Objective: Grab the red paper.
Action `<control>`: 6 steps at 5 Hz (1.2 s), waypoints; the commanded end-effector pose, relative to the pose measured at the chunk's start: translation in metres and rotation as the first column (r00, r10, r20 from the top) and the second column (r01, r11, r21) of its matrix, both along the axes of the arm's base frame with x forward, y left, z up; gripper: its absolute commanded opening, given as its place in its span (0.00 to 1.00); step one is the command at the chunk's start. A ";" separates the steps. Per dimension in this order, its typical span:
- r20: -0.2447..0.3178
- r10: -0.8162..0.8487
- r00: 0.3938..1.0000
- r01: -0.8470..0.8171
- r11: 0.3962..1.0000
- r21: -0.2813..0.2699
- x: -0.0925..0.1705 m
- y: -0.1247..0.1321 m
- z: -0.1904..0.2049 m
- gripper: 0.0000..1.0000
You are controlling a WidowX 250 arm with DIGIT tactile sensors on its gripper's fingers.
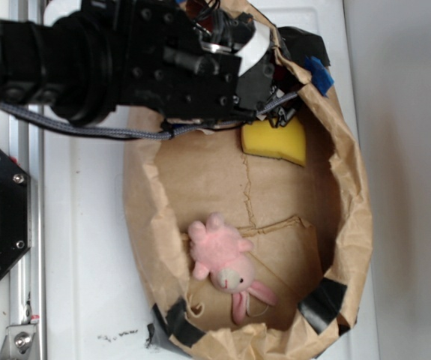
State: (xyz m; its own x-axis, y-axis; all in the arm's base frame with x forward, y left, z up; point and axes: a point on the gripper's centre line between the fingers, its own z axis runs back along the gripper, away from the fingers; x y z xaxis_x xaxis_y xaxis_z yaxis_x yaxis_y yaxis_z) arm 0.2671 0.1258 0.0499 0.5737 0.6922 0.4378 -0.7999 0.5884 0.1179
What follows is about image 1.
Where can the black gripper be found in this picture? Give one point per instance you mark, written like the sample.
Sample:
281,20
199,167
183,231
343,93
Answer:
251,41

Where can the brown paper bag bin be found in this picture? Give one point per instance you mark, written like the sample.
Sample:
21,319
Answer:
311,226

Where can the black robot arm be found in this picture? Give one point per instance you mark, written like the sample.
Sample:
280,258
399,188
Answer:
194,63

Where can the yellow sponge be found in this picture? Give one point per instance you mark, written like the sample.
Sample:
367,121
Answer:
287,143

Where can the pink plush bunny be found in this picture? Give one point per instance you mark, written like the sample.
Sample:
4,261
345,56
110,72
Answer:
220,253

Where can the aluminium frame rail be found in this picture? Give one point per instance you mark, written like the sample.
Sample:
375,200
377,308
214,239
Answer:
26,278

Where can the metal corner bracket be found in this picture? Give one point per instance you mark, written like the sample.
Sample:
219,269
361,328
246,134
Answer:
18,342

